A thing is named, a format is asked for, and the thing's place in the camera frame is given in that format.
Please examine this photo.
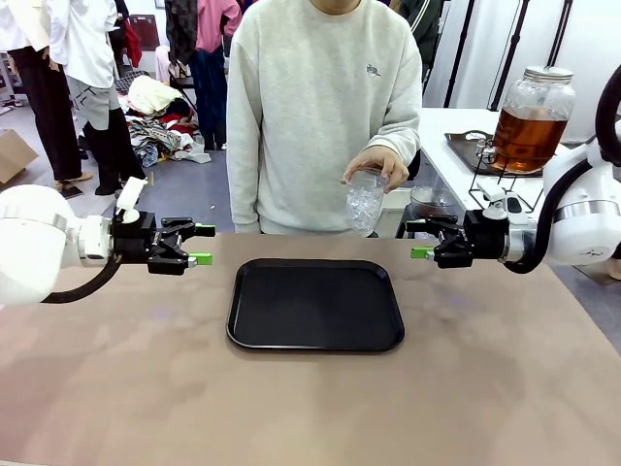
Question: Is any black mesh basket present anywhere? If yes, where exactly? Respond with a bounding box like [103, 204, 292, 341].
[114, 70, 151, 94]

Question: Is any person in beige sweatshirt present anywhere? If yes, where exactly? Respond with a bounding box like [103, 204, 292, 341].
[226, 0, 423, 235]

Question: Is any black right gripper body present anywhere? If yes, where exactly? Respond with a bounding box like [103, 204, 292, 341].
[463, 209, 510, 263]

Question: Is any pile of mixed clothes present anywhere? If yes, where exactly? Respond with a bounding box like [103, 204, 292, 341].
[123, 70, 212, 169]

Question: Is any person in pink top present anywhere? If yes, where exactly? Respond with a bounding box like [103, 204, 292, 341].
[188, 0, 243, 152]

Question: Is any black plastic serving tray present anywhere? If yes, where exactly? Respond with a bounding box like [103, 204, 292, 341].
[225, 258, 406, 353]

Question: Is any red hanging garment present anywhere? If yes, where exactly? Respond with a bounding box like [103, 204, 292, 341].
[123, 18, 144, 69]

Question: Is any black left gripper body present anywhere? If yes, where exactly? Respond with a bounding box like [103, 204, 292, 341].
[110, 212, 164, 266]

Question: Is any person's left forearm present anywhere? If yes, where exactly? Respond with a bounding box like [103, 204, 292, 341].
[368, 111, 423, 166]

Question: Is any person's right forearm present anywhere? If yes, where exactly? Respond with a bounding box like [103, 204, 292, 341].
[226, 140, 263, 235]

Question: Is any maroon board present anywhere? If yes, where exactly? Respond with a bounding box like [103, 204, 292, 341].
[130, 14, 161, 52]

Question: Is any crushed ice pile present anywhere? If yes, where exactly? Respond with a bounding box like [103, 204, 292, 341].
[345, 186, 384, 232]

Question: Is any silver dispenser lid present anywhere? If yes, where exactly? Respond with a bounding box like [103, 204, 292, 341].
[522, 65, 575, 83]

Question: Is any person's left hand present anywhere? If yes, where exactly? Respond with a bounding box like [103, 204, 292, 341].
[341, 147, 411, 194]

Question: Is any clear round waste container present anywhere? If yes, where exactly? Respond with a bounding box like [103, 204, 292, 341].
[409, 185, 457, 220]

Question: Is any dark metal serving tray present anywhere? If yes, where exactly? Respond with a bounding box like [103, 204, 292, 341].
[444, 129, 547, 177]

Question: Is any black folding chair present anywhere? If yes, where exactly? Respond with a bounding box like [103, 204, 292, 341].
[167, 60, 196, 101]

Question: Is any person in dark green jacket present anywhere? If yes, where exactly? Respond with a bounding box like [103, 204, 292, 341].
[397, 0, 445, 93]

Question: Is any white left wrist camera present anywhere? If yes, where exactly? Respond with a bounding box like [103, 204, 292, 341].
[113, 177, 148, 224]

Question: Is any person in black trousers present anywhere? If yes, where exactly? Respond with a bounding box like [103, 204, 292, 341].
[0, 0, 93, 193]

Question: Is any white side table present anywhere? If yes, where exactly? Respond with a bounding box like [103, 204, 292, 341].
[416, 107, 621, 217]

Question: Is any metal dispenser spigot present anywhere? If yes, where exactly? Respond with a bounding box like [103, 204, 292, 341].
[474, 138, 500, 164]

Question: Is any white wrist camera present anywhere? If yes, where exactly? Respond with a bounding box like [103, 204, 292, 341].
[476, 182, 538, 227]
[113, 177, 148, 224]

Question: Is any black left arm hose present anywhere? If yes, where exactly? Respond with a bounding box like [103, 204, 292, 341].
[41, 259, 122, 305]

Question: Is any person in grey trousers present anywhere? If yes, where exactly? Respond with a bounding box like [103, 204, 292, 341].
[46, 0, 147, 196]

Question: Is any clear plastic cup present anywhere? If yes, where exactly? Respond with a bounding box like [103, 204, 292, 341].
[343, 167, 389, 238]

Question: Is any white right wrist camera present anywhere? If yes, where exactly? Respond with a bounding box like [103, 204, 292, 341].
[476, 182, 538, 227]

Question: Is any white photo backdrop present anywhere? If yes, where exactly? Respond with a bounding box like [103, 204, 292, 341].
[426, 0, 621, 145]

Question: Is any glass tea dispenser jar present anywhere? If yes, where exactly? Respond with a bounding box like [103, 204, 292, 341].
[489, 65, 577, 175]

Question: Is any black light stand pole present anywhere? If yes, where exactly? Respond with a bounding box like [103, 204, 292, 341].
[443, 0, 479, 109]
[489, 0, 533, 111]
[545, 0, 574, 68]

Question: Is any large cardboard box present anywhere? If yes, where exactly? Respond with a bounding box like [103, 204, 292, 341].
[0, 128, 40, 184]

